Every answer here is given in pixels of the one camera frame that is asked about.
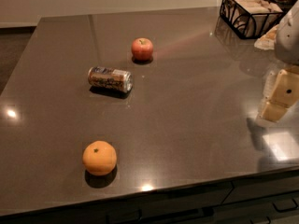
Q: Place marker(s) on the orange fruit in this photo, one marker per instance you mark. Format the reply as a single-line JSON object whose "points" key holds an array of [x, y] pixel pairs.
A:
{"points": [[99, 158]]}

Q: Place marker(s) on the black drawer handle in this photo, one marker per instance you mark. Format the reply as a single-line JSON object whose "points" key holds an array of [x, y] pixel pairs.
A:
{"points": [[284, 206]]}

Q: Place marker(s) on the red apple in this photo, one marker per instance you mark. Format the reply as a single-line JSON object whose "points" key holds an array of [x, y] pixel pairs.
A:
{"points": [[142, 49]]}

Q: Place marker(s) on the white packets in basket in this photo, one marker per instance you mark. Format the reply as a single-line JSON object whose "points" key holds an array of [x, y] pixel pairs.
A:
{"points": [[253, 10]]}

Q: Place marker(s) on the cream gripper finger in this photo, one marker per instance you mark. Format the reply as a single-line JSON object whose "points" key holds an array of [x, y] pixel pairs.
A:
{"points": [[267, 41], [281, 91]]}

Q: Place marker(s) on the orange soda can lying sideways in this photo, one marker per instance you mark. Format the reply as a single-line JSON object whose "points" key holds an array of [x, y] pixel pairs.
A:
{"points": [[110, 78]]}

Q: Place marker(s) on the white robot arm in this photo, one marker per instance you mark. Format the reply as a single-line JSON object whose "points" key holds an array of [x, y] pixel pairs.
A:
{"points": [[286, 47]]}

